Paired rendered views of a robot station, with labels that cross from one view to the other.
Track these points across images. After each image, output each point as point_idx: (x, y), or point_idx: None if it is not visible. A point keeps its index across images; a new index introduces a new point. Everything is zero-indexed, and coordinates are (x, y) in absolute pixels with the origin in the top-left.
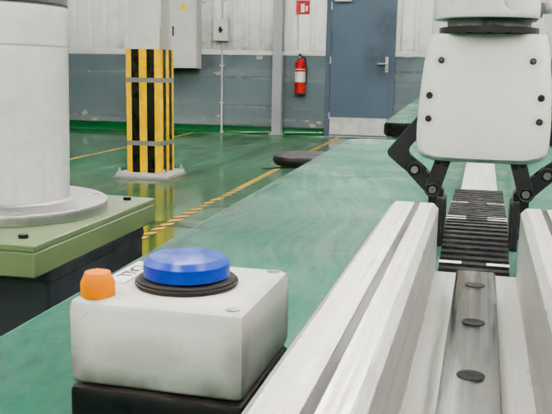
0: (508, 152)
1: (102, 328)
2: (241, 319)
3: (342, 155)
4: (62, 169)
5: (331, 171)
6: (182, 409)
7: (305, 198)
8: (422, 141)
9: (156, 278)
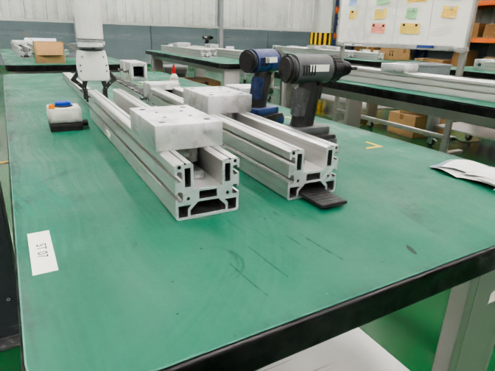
0: (101, 78)
1: (55, 113)
2: (80, 108)
3: (13, 82)
4: None
5: (20, 87)
6: (72, 124)
7: (26, 96)
8: (80, 76)
9: (60, 104)
